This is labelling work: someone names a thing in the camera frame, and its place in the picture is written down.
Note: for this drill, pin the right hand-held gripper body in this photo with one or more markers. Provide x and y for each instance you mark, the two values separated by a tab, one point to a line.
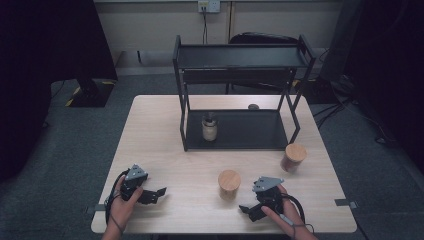
269	198

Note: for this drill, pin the person's right hand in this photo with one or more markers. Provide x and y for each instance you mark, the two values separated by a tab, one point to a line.
291	216

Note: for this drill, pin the metal-lid glass jar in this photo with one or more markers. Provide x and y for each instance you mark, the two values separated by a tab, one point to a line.
210	131

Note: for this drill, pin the black stand base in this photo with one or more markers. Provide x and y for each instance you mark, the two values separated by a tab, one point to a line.
90	95

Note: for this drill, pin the wooden-lid jar with red contents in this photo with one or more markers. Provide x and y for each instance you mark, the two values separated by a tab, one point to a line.
295	154

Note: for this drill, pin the dark curtain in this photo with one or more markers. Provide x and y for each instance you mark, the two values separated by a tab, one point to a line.
40	66
393	66

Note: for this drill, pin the grey tape strip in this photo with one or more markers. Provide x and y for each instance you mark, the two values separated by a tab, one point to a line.
345	202
96	208

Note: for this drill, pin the person's left hand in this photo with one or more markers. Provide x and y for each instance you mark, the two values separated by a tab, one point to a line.
120	211

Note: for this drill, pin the black chair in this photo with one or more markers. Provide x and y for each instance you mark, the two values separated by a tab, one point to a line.
260	37

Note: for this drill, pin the wooden cup centre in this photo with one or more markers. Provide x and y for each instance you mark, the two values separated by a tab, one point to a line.
229	181

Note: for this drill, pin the black metal two-tier rack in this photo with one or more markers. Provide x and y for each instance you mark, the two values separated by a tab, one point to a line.
246	130

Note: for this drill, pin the small dark round object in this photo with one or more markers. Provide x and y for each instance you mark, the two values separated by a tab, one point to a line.
253	107

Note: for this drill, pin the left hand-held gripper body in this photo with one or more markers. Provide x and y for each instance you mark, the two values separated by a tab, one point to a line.
131	186

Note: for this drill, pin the white wall socket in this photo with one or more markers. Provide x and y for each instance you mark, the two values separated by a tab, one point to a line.
213	6

